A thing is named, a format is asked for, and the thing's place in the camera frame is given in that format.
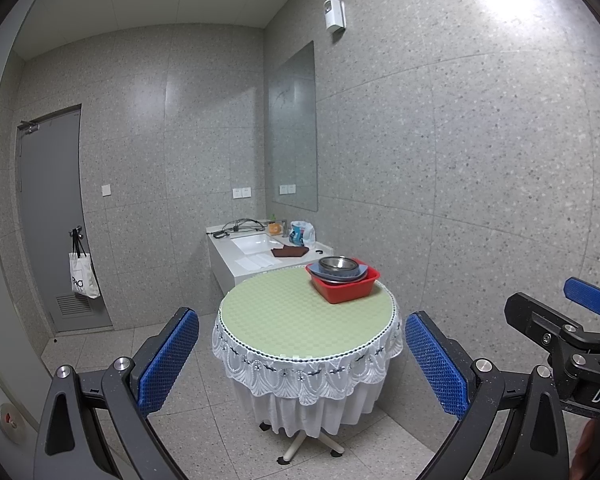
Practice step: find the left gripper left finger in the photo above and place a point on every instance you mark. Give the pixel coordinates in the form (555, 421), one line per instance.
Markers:
(71, 444)

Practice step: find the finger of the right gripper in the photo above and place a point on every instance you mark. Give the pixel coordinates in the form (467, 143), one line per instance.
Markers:
(583, 293)
(543, 325)

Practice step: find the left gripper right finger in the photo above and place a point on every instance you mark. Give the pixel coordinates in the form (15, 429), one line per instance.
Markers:
(533, 442)

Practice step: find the large steel bowl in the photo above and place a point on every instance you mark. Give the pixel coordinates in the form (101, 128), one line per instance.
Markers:
(338, 263)

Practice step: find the person's right hand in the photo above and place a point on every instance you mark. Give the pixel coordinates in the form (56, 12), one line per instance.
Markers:
(586, 459)

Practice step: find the white tote bag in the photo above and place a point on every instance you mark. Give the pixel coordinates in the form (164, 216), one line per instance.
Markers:
(82, 274)

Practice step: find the white table base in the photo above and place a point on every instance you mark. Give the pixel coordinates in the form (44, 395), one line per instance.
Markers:
(282, 449)

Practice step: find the red plastic basin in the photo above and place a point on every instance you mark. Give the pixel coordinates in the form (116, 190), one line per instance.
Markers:
(338, 292)

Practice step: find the green checkered tablecloth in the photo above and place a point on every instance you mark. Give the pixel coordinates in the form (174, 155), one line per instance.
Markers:
(276, 334)

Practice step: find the blue plate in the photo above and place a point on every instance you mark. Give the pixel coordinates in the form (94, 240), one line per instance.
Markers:
(338, 277)

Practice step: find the white counter cabinet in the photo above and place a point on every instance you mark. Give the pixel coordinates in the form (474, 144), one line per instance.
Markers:
(236, 256)

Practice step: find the blue white bag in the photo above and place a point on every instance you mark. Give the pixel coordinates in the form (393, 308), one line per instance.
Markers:
(301, 234)

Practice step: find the orange bottle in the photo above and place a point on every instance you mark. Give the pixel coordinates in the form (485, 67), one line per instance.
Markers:
(275, 228)

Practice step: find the grey door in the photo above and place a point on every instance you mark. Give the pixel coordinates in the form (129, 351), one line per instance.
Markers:
(51, 213)

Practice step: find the mirror side sockets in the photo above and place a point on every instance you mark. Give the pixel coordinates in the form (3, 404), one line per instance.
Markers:
(287, 189)

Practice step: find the white wall sockets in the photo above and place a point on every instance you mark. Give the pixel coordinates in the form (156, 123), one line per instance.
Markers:
(240, 193)

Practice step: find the wall mirror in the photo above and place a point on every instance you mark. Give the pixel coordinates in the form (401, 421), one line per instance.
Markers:
(291, 131)

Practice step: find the white wall device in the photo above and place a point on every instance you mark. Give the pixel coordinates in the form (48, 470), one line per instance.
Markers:
(335, 16)

